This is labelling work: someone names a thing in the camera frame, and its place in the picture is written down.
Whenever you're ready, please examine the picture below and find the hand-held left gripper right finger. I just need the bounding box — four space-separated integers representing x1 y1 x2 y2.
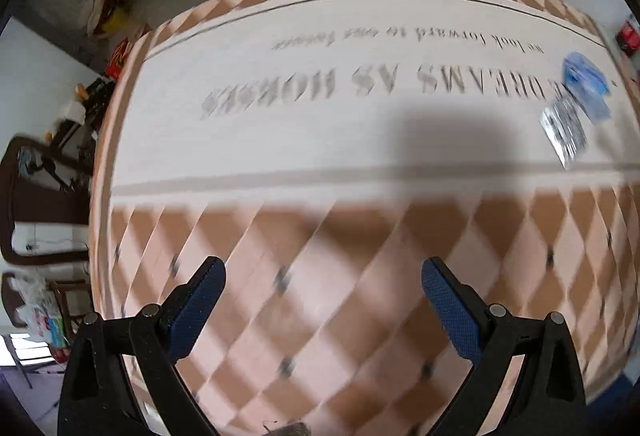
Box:
421 257 587 436

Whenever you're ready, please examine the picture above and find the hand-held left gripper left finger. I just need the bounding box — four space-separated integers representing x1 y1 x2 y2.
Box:
57 257 227 436

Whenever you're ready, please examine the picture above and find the small silver blister pack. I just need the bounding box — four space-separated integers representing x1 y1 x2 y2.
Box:
539 93 588 171

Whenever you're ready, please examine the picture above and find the blue plastic wrapper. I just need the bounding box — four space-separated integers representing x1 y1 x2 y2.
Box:
560 52 613 123

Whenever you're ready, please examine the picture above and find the brown wooden stool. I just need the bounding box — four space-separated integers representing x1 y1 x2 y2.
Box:
0 272 96 332

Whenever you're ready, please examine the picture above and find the white plastic bag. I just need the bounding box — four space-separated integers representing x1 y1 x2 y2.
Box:
10 278 71 349

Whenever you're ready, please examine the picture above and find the dark wooden chair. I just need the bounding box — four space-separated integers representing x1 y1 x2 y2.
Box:
0 136 96 267

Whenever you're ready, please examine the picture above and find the diamond pattern table mat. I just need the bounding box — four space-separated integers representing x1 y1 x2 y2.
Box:
87 0 640 436

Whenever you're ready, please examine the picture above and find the red gift box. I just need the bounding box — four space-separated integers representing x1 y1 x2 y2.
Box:
102 38 138 79

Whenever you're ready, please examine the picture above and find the cola bottle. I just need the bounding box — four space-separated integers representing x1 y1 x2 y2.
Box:
616 16 640 56

